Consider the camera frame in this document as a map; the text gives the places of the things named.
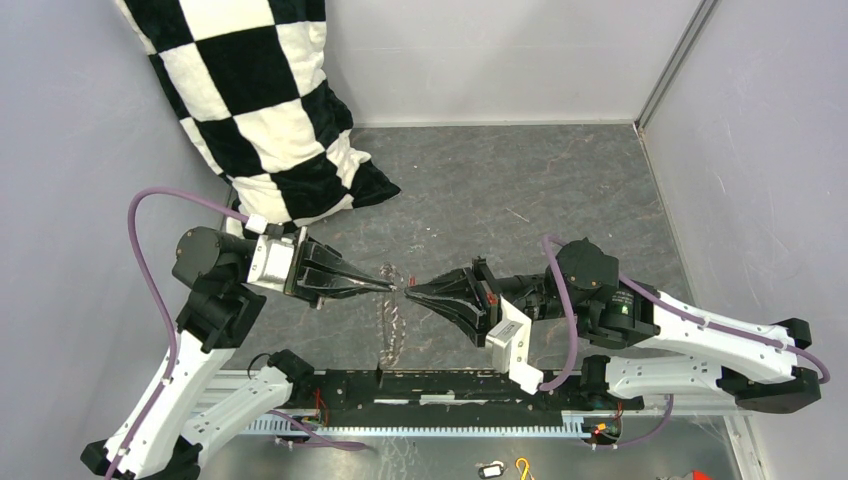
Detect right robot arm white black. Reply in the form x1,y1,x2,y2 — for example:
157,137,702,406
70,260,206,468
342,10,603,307
404,235,831,414

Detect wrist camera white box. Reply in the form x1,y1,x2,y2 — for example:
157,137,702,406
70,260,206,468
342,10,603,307
247,235,296,292
484,296,544,395

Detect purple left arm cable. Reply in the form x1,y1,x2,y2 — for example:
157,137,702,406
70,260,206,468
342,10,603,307
102,187,266,480

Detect orange carabiner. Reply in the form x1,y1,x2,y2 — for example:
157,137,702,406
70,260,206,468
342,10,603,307
514,457,534,480

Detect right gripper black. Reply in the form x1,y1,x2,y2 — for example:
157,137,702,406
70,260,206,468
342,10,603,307
404,255,582,346

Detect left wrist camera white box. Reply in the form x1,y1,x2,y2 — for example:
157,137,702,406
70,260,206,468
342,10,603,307
247,235,296,292

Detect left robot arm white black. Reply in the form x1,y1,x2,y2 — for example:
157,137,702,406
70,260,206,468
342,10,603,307
81,226,394,479

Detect black white checkered pillow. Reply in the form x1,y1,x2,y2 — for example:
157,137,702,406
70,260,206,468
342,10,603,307
118,1,400,232

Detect white toothed cable duct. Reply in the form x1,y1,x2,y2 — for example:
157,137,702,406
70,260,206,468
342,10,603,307
242,414,610,440

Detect key with black tag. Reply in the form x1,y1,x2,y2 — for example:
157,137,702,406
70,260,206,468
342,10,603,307
477,461,506,480

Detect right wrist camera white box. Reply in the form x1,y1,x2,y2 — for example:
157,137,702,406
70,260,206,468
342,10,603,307
484,296,544,395

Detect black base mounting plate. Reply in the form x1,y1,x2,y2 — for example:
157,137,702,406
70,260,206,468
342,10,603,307
283,369,644,427

